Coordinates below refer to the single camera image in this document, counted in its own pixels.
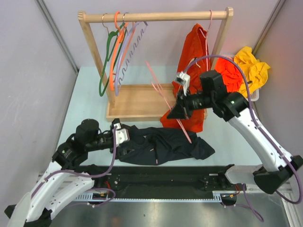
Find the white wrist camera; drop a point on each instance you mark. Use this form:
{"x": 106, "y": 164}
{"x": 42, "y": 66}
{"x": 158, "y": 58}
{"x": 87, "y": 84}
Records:
{"x": 120, "y": 132}
{"x": 183, "y": 79}

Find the green hanger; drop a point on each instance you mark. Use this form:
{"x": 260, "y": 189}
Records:
{"x": 107, "y": 61}

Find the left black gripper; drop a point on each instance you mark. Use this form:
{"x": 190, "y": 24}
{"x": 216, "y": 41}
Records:
{"x": 111, "y": 130}

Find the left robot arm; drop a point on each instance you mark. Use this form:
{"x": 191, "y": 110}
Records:
{"x": 62, "y": 182}

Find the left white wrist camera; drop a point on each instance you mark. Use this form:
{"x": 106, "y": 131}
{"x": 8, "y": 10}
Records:
{"x": 120, "y": 132}

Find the orange-red hanging shorts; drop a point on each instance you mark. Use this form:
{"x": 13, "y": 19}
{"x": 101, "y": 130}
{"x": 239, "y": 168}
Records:
{"x": 194, "y": 47}

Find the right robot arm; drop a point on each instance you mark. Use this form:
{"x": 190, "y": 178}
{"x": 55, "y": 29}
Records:
{"x": 278, "y": 165}

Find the lilac notched hanger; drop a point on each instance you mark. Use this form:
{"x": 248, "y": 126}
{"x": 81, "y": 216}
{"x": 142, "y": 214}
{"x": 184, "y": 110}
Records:
{"x": 126, "y": 53}

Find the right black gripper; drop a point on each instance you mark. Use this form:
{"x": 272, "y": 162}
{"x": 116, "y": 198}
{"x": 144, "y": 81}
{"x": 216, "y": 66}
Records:
{"x": 182, "y": 110}

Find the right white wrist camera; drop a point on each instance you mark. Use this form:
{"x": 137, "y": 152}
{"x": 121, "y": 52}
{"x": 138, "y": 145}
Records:
{"x": 183, "y": 79}

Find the wooden clothes rack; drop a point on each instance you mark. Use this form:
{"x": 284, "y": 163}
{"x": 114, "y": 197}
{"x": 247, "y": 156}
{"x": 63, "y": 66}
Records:
{"x": 140, "y": 102}

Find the orange hanger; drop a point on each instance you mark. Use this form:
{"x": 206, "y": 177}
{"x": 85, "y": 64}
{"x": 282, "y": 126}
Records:
{"x": 118, "y": 44}

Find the black shorts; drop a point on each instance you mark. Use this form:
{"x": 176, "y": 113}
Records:
{"x": 155, "y": 146}

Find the pink wire hanger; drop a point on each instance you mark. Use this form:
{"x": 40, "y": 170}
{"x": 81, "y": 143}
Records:
{"x": 159, "y": 89}

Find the orange garment in basket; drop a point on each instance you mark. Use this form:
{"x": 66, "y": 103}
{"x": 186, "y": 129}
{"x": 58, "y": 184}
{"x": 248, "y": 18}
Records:
{"x": 232, "y": 78}

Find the yellow garment in basket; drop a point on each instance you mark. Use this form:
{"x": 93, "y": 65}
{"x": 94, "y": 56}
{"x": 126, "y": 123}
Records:
{"x": 255, "y": 71}

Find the white plastic basket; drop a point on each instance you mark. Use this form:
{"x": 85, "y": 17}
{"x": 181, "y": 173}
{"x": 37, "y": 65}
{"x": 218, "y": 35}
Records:
{"x": 255, "y": 95}

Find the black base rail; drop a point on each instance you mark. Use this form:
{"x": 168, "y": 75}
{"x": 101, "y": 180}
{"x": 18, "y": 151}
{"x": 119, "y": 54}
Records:
{"x": 167, "y": 182}

